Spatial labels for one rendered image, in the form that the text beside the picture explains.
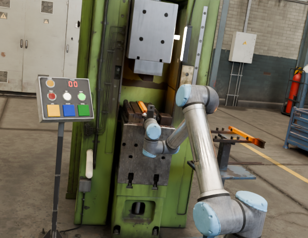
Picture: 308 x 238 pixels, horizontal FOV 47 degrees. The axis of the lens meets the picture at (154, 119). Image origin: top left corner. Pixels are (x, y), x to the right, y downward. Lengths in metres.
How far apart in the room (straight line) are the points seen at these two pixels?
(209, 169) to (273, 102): 9.03
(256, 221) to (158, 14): 1.48
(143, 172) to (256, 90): 7.86
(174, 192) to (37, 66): 5.32
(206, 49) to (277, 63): 7.81
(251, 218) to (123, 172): 1.19
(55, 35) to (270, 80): 5.93
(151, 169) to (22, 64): 5.46
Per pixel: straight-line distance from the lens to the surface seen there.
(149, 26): 2.48
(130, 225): 2.80
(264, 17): 10.10
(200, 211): 1.62
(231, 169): 2.60
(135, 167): 2.60
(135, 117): 2.54
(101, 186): 2.85
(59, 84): 2.35
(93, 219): 2.98
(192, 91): 1.77
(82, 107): 2.35
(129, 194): 2.68
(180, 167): 2.88
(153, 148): 2.22
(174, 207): 3.02
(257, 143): 2.42
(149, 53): 2.49
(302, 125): 6.20
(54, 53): 7.69
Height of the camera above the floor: 1.52
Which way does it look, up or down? 13 degrees down
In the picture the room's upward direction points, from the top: 8 degrees clockwise
